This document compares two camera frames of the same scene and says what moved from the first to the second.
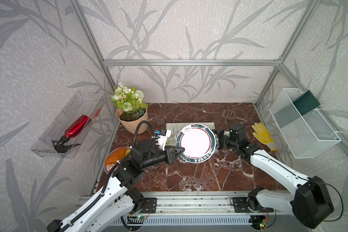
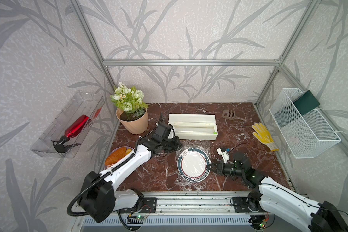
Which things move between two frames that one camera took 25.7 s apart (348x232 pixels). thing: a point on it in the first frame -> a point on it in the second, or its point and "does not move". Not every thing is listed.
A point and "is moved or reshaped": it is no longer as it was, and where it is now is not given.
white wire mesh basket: (307, 136) does not move
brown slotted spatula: (230, 115) does not move
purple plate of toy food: (114, 156) does not move
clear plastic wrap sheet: (200, 142) -> (191, 161)
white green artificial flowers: (129, 100) does not move
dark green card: (306, 103) does not move
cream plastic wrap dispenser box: (175, 128) is moved or reshaped
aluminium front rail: (181, 203) does not move
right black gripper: (220, 132) -> (219, 168)
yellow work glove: (264, 136) does not move
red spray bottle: (75, 127) does not move
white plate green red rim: (198, 141) -> (193, 165)
